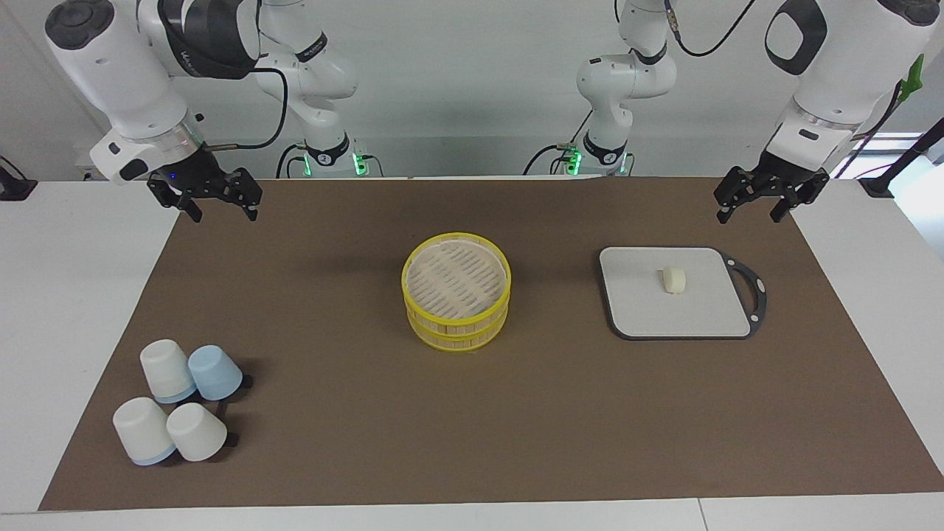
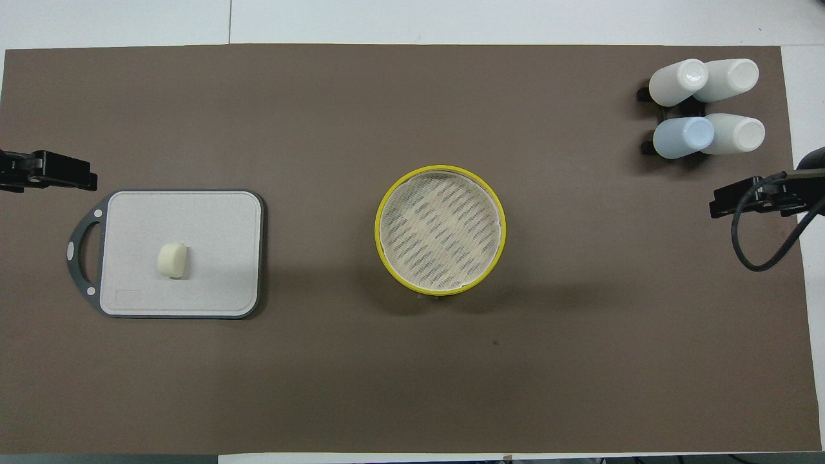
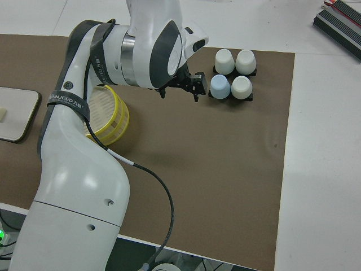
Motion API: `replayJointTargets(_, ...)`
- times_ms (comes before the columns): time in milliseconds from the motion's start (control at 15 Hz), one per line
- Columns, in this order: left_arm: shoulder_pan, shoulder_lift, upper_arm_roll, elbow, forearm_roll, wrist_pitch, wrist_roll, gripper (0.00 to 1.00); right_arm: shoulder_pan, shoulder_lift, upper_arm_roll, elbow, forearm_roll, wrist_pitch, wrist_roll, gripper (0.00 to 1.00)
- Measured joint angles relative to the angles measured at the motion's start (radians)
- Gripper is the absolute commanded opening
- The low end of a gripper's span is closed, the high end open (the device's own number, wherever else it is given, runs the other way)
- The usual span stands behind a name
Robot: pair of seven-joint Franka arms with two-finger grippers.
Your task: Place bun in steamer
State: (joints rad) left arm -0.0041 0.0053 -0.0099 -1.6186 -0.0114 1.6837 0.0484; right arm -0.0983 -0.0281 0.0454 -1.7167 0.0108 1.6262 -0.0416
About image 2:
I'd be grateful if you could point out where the white perforated steamer liner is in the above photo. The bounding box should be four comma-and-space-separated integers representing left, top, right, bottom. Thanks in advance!
379, 169, 503, 290

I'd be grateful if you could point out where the yellow round steamer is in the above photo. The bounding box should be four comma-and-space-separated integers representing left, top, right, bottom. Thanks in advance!
374, 164, 507, 297

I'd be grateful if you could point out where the pale cream bun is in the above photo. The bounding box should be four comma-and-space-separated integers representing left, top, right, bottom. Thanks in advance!
157, 242, 189, 280

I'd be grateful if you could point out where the white plastic bottle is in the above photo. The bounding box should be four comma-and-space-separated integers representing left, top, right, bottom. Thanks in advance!
701, 113, 766, 156
694, 58, 760, 103
648, 59, 709, 108

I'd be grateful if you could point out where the pale blue plastic bottle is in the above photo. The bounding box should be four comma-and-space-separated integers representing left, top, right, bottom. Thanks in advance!
652, 117, 715, 160

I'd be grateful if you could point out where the black bottle rack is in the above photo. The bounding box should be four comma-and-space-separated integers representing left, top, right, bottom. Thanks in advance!
636, 80, 710, 159

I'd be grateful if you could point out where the black cable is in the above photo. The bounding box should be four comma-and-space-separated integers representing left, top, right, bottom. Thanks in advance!
731, 171, 825, 273

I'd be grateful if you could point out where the grey cutting board with handle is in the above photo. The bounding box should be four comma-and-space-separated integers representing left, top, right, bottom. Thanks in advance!
66, 189, 266, 320

